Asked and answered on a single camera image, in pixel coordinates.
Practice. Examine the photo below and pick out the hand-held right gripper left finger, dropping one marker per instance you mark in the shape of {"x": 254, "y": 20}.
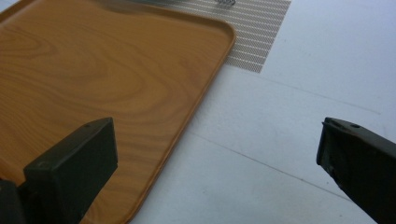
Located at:
{"x": 71, "y": 168}

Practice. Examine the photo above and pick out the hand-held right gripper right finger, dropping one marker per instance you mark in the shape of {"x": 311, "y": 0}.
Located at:
{"x": 364, "y": 165}

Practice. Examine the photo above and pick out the wood-grain tray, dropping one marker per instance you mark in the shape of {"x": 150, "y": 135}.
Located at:
{"x": 102, "y": 74}

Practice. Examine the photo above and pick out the woven striped placemat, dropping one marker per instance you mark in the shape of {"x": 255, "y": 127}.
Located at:
{"x": 255, "y": 31}

